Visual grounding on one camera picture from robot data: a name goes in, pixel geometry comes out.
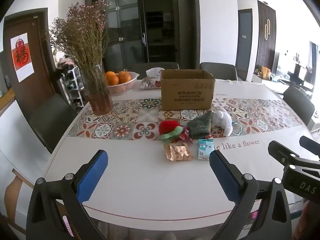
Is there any dried flower bunch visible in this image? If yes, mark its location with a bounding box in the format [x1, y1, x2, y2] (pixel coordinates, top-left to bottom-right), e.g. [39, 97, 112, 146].
[49, 0, 110, 100]

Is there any brown wooden door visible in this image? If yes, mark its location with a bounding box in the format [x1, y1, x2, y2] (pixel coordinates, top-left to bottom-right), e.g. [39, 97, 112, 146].
[4, 8, 57, 123]

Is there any red and white wall poster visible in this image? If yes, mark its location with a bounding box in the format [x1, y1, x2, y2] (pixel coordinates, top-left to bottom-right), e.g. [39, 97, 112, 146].
[10, 33, 34, 82]

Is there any glass vase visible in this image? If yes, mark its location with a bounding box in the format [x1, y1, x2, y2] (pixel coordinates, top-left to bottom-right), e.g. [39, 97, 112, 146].
[81, 64, 113, 116]

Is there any dark slatted wall panel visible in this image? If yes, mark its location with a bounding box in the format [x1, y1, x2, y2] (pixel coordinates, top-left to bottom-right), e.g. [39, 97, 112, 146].
[255, 0, 277, 73]

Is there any brown cardboard box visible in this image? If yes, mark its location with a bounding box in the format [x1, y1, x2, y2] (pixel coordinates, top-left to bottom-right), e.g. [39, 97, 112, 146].
[160, 69, 216, 111]

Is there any red snack packet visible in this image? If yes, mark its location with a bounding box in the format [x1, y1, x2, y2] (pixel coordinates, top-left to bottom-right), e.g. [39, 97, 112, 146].
[179, 127, 194, 144]

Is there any red and green knit toy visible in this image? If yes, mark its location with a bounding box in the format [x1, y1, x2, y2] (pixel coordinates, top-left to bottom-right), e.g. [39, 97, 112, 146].
[159, 120, 187, 141]

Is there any floral fabric tissue box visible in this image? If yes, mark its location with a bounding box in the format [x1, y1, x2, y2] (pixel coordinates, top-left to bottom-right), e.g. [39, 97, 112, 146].
[140, 77, 162, 89]

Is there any white tissue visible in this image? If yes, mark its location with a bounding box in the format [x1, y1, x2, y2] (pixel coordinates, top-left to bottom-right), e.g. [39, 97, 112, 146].
[146, 67, 165, 78]

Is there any white teal tissue pack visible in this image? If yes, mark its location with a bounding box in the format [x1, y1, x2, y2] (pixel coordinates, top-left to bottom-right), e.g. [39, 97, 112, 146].
[197, 139, 215, 160]

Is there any dark grey door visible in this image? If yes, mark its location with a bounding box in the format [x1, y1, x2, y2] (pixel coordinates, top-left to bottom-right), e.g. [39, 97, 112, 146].
[237, 9, 253, 80]

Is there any white shoe rack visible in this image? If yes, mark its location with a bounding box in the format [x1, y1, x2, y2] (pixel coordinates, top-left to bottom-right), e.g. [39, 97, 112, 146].
[59, 66, 84, 109]

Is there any white low cabinet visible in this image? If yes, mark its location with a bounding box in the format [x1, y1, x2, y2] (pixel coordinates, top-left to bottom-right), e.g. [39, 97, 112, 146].
[252, 72, 290, 94]

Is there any white slatted fruit basket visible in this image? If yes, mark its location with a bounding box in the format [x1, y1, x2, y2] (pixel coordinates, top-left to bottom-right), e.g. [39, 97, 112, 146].
[106, 72, 140, 96]

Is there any white plush toy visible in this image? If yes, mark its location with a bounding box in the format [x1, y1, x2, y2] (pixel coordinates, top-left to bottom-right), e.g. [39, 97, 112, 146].
[212, 109, 233, 137]

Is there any gold foil snack packet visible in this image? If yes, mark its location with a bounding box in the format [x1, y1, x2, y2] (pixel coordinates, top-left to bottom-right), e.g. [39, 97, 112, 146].
[163, 142, 194, 161]

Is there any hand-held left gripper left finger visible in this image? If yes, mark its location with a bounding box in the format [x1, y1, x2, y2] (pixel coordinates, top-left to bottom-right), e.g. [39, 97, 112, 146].
[26, 149, 109, 240]

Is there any dark green knit hat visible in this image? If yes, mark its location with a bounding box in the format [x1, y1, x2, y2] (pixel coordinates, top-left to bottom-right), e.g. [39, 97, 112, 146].
[187, 110, 214, 139]

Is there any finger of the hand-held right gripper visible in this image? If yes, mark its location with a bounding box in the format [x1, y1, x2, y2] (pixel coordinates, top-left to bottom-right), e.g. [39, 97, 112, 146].
[268, 141, 304, 167]
[299, 136, 320, 153]

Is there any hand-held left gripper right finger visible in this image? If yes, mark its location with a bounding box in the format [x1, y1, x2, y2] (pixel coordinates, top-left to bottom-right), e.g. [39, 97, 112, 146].
[209, 150, 293, 240]

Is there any dark grey dining chair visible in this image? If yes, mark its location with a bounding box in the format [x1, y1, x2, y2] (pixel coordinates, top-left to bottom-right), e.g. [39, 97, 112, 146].
[199, 62, 238, 82]
[130, 62, 180, 79]
[29, 94, 79, 154]
[283, 85, 315, 127]

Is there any dark glass sliding door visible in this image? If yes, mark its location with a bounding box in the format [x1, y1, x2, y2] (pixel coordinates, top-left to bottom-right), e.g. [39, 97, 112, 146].
[85, 0, 200, 73]

